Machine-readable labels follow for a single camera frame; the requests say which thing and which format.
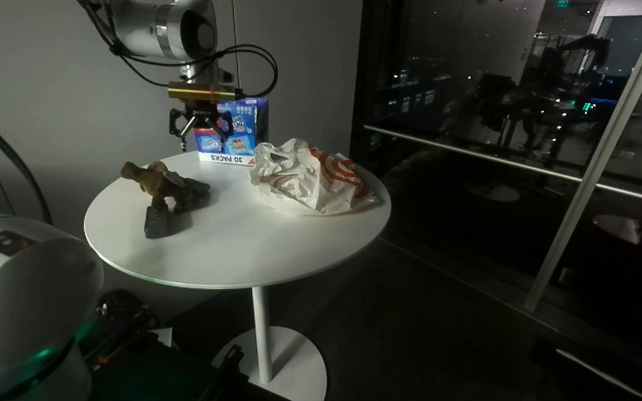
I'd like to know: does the dark duster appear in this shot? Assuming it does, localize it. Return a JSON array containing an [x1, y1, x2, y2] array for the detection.
[[143, 198, 198, 241]]

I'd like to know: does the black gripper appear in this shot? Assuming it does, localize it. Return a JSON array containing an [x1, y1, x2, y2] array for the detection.
[[167, 98, 227, 154]]

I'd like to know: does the white window rail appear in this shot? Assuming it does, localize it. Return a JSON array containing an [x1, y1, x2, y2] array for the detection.
[[363, 122, 642, 209]]

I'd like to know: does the white table pedestal with base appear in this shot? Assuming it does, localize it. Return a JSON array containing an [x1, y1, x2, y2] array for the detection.
[[213, 282, 330, 401]]

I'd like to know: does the black equipment under table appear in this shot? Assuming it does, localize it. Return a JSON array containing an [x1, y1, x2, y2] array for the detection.
[[73, 288, 252, 401]]

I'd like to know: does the white red plastic bag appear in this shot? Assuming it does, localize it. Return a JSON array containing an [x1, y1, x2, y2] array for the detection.
[[247, 135, 379, 219]]

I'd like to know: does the blue snack variety box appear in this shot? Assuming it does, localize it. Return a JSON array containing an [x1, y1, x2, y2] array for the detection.
[[190, 95, 272, 168]]

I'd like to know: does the white window frame post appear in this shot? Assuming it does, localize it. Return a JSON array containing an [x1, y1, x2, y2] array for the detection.
[[521, 0, 642, 314]]

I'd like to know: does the brown moose toy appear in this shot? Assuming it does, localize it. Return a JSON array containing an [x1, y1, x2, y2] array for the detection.
[[119, 158, 215, 217]]

